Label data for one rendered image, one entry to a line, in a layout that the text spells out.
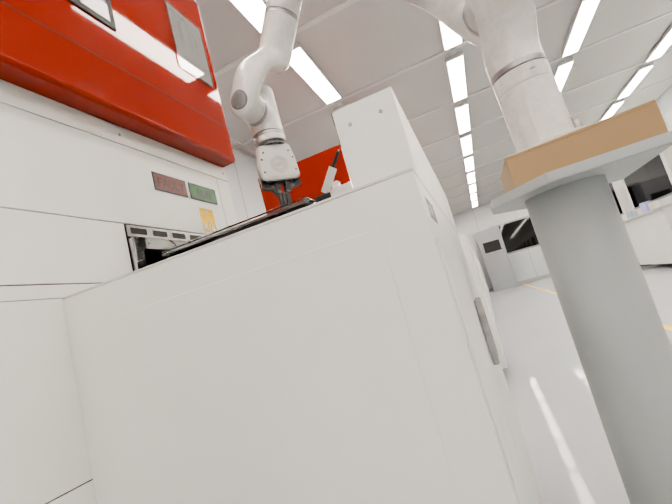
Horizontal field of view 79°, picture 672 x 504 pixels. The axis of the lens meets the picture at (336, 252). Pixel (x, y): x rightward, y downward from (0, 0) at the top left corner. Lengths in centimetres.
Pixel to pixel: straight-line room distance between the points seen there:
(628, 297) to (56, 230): 106
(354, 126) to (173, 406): 49
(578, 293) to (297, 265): 61
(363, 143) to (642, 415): 72
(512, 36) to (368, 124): 51
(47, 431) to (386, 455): 51
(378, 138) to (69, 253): 59
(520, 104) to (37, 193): 96
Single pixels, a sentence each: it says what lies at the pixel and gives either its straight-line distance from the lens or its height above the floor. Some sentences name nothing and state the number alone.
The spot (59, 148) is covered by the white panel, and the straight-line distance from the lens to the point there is 96.
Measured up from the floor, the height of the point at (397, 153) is 86.
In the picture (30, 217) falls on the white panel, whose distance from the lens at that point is 86.
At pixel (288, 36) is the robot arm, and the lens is 119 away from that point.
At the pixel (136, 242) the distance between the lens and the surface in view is 97.
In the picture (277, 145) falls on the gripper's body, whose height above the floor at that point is 112.
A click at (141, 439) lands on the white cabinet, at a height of 57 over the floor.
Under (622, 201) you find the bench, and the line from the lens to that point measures 932.
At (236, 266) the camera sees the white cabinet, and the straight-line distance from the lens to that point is 59.
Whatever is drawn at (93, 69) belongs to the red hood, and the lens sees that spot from 107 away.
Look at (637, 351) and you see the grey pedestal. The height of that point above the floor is 46.
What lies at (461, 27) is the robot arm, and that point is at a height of 126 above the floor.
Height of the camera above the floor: 67
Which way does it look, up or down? 8 degrees up
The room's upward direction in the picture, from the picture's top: 15 degrees counter-clockwise
